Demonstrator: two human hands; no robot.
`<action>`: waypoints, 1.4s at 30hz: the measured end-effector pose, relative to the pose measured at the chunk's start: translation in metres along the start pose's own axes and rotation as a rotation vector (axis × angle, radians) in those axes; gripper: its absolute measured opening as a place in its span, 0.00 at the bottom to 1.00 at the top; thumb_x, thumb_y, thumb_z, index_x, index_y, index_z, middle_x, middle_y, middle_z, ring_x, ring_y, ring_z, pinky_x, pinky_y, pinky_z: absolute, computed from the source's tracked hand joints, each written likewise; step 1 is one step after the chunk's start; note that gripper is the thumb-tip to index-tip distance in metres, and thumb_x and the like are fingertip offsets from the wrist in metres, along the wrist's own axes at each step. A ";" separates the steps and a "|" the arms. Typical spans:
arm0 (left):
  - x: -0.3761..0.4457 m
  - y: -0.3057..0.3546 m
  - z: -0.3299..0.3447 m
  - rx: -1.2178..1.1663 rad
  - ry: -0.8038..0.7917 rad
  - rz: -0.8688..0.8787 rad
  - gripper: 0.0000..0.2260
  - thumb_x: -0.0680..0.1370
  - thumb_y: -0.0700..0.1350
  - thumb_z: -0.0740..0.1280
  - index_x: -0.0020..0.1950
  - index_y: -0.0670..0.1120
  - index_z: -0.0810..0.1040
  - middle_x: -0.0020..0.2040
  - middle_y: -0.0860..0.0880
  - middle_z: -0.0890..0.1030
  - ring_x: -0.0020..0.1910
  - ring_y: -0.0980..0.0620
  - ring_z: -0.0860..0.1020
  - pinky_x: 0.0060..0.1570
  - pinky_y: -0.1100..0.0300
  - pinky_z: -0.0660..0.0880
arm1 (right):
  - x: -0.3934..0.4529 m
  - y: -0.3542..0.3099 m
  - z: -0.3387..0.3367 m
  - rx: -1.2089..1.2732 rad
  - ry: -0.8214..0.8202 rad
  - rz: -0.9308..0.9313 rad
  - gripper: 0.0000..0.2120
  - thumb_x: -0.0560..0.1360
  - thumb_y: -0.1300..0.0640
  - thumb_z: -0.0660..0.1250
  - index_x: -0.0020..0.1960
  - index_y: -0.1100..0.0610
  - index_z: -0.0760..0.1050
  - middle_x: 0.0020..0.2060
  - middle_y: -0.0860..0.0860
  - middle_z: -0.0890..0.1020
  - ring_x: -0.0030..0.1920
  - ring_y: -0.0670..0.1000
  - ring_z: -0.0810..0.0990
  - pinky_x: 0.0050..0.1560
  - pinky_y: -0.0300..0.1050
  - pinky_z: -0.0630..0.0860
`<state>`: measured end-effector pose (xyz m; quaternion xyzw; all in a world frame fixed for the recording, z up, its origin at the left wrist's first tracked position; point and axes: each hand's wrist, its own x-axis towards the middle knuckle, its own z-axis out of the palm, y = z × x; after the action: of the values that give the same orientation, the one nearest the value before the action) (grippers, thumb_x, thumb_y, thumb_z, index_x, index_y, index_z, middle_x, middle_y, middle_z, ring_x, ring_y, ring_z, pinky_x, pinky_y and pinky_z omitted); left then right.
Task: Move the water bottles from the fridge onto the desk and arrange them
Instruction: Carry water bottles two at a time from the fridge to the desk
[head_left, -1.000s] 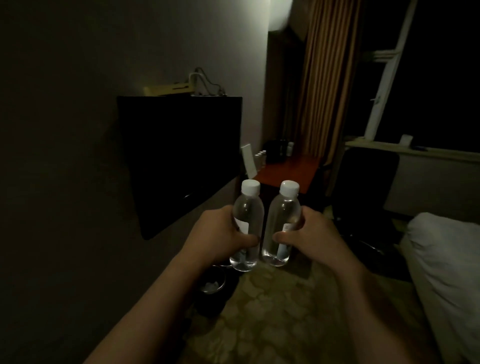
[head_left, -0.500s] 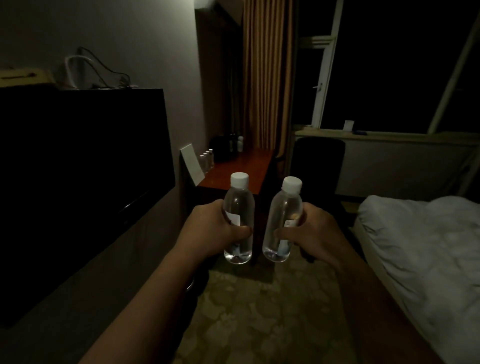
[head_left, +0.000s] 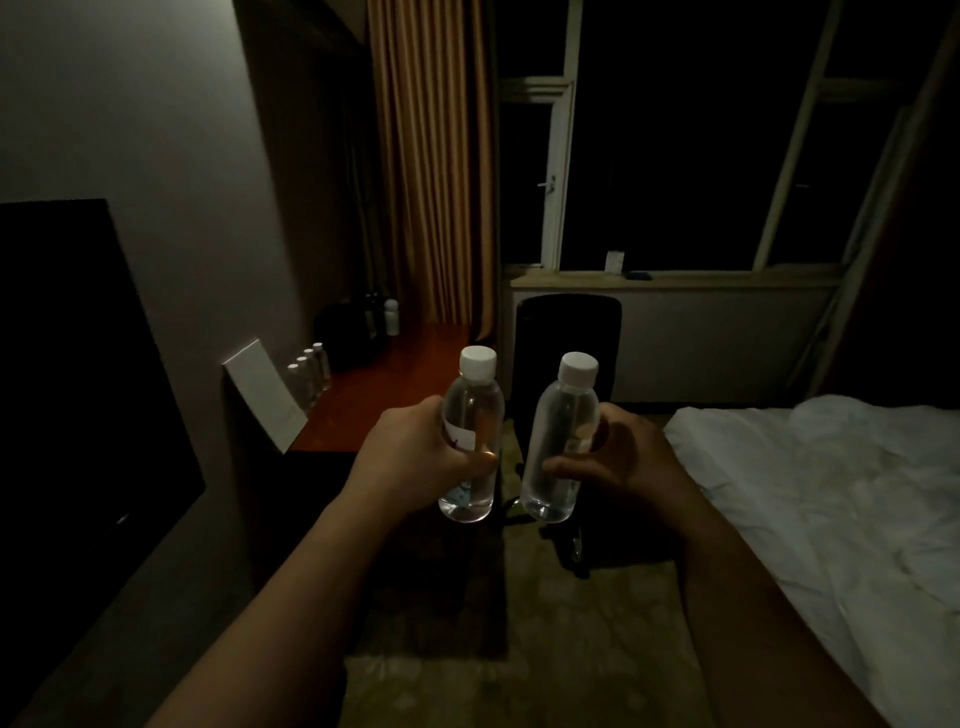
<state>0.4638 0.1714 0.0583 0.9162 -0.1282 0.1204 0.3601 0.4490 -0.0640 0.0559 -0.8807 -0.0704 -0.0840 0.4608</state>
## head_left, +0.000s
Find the person's right hand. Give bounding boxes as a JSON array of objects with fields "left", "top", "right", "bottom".
[{"left": 541, "top": 402, "right": 695, "bottom": 511}]

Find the person's left hand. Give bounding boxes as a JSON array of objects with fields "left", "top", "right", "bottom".
[{"left": 350, "top": 394, "right": 501, "bottom": 517}]

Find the clear water bottle white label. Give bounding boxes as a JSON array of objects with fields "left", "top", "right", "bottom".
[{"left": 437, "top": 345, "right": 505, "bottom": 524}]

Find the clear plastic water bottle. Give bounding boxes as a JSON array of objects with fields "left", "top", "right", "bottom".
[{"left": 519, "top": 351, "right": 603, "bottom": 525}]

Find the person's right forearm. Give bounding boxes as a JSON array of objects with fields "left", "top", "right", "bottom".
[{"left": 660, "top": 487, "right": 894, "bottom": 728}]

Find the person's left forearm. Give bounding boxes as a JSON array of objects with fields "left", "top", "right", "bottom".
[{"left": 146, "top": 480, "right": 421, "bottom": 728}]

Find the black office chair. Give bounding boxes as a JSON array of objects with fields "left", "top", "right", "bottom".
[{"left": 501, "top": 294, "right": 624, "bottom": 579}]

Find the reddish wooden desk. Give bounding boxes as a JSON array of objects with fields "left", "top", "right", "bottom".
[{"left": 288, "top": 322, "right": 481, "bottom": 456}]

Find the black electric kettle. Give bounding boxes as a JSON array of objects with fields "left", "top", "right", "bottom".
[{"left": 315, "top": 300, "right": 370, "bottom": 370}]

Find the white card sign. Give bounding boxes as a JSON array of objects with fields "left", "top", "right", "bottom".
[{"left": 222, "top": 339, "right": 309, "bottom": 456}]

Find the bed with white duvet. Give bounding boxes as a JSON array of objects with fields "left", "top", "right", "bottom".
[{"left": 664, "top": 395, "right": 960, "bottom": 728}]

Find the orange curtain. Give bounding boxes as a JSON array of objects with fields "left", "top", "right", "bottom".
[{"left": 366, "top": 0, "right": 500, "bottom": 342}]

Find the white framed window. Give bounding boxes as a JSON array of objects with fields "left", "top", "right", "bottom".
[{"left": 498, "top": 0, "right": 960, "bottom": 275}]

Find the black wall television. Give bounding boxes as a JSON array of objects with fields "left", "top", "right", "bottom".
[{"left": 0, "top": 198, "right": 207, "bottom": 706}]

